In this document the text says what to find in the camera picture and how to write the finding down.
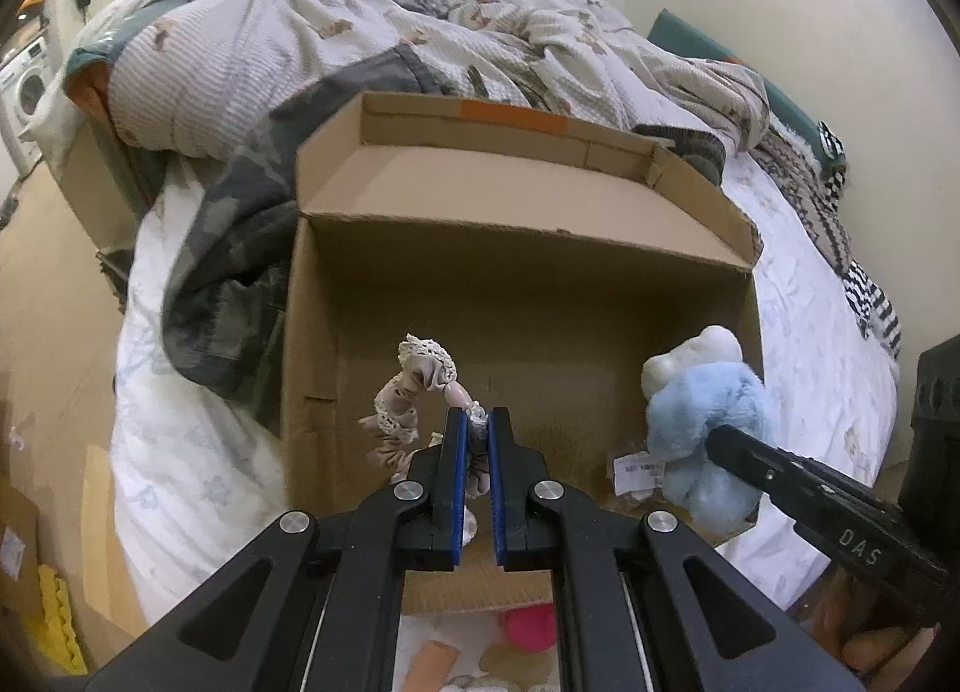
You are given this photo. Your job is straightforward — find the beige lace scrunchie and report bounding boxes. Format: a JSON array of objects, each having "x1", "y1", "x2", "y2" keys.
[{"x1": 358, "y1": 335, "x2": 491, "y2": 499}]

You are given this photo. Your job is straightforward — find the light blue fluffy sock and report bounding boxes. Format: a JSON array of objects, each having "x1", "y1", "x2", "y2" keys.
[{"x1": 641, "y1": 325, "x2": 776, "y2": 538}]

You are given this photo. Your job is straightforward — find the right hand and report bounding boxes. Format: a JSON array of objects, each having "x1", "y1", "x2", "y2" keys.
[{"x1": 807, "y1": 568, "x2": 939, "y2": 690}]

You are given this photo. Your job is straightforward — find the brown paper piece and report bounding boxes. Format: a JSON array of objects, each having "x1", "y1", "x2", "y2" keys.
[{"x1": 478, "y1": 643, "x2": 558, "y2": 690}]

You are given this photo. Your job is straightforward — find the white floral bed sheet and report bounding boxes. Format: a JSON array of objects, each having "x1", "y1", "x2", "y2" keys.
[{"x1": 110, "y1": 155, "x2": 900, "y2": 624}]

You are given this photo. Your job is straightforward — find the open cardboard box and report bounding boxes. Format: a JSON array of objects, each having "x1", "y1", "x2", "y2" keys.
[{"x1": 278, "y1": 89, "x2": 767, "y2": 614}]

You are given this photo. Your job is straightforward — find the camouflage jacket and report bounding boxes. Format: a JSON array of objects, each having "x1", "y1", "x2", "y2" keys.
[{"x1": 161, "y1": 44, "x2": 441, "y2": 432}]

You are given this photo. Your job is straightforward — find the flat cardboard sheet on floor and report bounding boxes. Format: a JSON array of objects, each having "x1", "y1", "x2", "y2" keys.
[{"x1": 80, "y1": 445, "x2": 146, "y2": 639}]

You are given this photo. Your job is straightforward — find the black white knitted blanket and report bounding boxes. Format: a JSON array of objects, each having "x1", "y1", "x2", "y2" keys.
[{"x1": 750, "y1": 116, "x2": 901, "y2": 359}]

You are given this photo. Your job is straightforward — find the yellow foam piece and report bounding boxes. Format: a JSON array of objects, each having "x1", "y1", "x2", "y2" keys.
[{"x1": 37, "y1": 564, "x2": 88, "y2": 678}]

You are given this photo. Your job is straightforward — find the cardboard box beside bed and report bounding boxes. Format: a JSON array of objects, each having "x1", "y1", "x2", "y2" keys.
[{"x1": 59, "y1": 122, "x2": 153, "y2": 252}]

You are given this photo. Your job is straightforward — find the beige patterned duvet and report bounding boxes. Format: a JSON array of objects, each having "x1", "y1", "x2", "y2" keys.
[{"x1": 65, "y1": 0, "x2": 770, "y2": 160}]

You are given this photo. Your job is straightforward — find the green pillow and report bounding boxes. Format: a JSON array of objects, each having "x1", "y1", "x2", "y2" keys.
[{"x1": 646, "y1": 7, "x2": 850, "y2": 169}]

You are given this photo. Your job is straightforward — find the white washing machine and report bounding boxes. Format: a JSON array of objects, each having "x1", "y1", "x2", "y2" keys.
[{"x1": 2, "y1": 32, "x2": 55, "y2": 179}]

